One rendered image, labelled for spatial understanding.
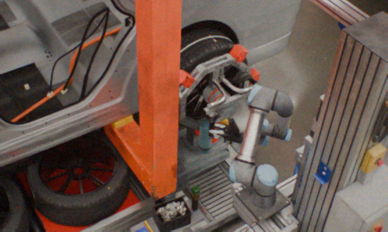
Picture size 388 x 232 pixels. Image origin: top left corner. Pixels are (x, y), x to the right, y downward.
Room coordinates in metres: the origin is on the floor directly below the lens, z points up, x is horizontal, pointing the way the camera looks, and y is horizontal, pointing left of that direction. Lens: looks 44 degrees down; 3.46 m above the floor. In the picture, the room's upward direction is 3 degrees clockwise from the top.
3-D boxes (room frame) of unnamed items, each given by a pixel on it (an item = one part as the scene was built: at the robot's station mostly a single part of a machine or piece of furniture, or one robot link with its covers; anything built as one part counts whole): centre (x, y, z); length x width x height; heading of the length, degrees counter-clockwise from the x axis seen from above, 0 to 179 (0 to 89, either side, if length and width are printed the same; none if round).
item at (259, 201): (1.98, -0.42, 0.87); 0.15 x 0.15 x 0.10
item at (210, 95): (2.71, -0.17, 0.85); 0.21 x 0.14 x 0.14; 35
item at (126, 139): (2.52, 0.38, 0.69); 0.52 x 0.17 x 0.35; 35
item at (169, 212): (2.04, 0.09, 0.51); 0.20 x 0.14 x 0.13; 116
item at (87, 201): (2.40, 0.72, 0.39); 0.66 x 0.66 x 0.24
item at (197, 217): (2.02, 0.12, 0.44); 0.43 x 0.17 x 0.03; 125
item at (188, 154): (2.91, -0.03, 0.32); 0.40 x 0.30 x 0.28; 125
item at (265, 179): (1.98, -0.41, 0.98); 0.13 x 0.12 x 0.14; 73
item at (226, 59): (2.77, -0.13, 0.85); 0.54 x 0.07 x 0.54; 125
